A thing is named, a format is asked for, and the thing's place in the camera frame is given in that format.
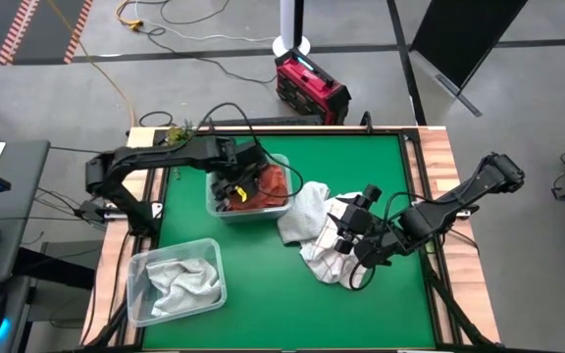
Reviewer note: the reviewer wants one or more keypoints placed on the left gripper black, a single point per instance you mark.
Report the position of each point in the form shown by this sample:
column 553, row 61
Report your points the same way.
column 245, row 166

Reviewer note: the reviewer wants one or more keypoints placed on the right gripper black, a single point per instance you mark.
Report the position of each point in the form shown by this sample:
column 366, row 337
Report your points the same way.
column 375, row 235

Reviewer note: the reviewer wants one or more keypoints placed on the white towel orange plaid stripes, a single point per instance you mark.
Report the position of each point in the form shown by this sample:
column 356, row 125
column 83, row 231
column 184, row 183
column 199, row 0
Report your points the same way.
column 326, row 260

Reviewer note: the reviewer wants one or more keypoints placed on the light grey waffle towel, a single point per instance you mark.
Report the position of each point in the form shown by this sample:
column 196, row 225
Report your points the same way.
column 304, row 211

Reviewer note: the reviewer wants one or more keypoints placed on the white waffle towel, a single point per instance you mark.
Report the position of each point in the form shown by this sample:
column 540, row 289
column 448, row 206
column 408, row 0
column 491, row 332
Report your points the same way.
column 184, row 284

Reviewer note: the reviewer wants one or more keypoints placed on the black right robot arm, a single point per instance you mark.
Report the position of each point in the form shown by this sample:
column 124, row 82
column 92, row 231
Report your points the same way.
column 459, row 196

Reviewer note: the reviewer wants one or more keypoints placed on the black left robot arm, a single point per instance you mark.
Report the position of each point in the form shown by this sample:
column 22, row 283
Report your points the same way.
column 165, row 154

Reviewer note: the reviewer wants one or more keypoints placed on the clear plastic bin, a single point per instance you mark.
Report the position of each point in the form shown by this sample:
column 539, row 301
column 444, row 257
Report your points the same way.
column 138, row 314
column 263, row 216

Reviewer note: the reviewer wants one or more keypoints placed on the green potted succulent plant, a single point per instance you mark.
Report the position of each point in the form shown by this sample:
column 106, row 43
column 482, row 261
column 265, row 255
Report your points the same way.
column 179, row 133

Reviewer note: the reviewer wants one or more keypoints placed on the white pole stand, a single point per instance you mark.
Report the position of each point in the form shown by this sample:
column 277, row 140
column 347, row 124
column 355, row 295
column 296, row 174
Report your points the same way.
column 287, row 19

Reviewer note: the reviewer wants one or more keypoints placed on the grey desk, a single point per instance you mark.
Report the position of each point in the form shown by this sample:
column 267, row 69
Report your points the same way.
column 22, row 196

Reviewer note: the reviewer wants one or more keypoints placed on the black partition panel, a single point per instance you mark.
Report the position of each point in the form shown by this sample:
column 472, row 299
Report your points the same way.
column 459, row 34

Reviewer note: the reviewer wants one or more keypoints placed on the striped dark floor mat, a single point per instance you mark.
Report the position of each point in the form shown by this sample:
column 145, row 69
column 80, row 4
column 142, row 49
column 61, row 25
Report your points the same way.
column 47, row 29

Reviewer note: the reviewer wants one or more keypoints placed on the black table frame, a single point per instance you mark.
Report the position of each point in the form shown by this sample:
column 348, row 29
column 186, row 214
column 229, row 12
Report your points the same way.
column 312, row 132

